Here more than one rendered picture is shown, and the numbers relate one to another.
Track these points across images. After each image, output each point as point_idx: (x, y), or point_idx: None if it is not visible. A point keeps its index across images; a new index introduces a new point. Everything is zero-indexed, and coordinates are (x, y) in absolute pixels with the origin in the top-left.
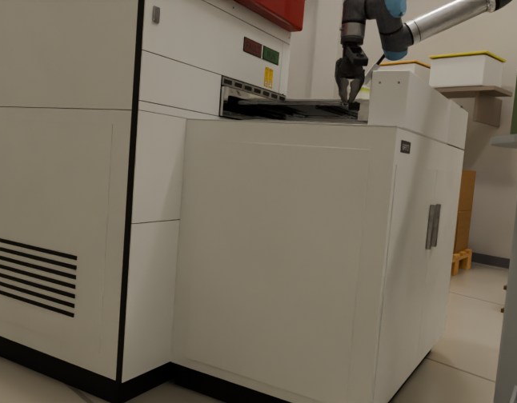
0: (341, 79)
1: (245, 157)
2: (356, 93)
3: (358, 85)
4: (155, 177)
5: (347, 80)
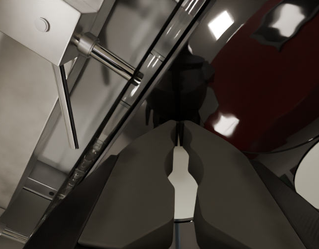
0: (286, 229)
1: None
2: (131, 144)
3: (112, 188)
4: None
5: (215, 223)
